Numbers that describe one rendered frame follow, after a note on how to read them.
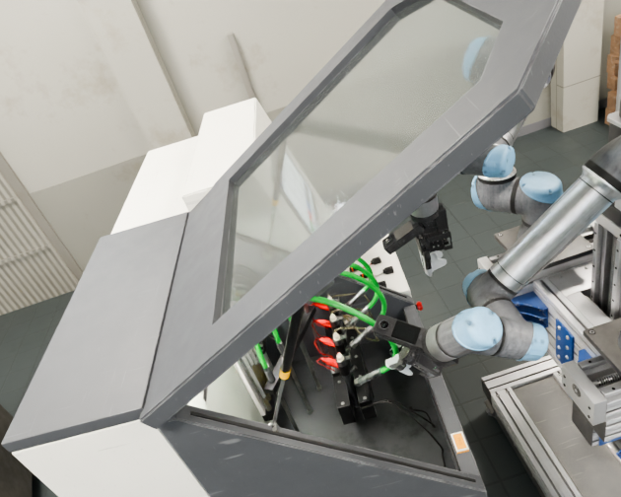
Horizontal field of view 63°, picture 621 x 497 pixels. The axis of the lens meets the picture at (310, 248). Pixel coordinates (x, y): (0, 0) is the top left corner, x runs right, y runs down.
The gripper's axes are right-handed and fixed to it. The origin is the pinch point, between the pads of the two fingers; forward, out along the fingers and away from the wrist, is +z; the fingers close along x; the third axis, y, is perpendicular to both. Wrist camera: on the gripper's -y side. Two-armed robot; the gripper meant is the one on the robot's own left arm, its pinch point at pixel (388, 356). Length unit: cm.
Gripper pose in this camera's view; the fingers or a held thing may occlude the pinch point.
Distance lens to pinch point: 123.8
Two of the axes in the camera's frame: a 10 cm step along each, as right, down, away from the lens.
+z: -3.0, 3.7, 8.8
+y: 8.6, 5.1, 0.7
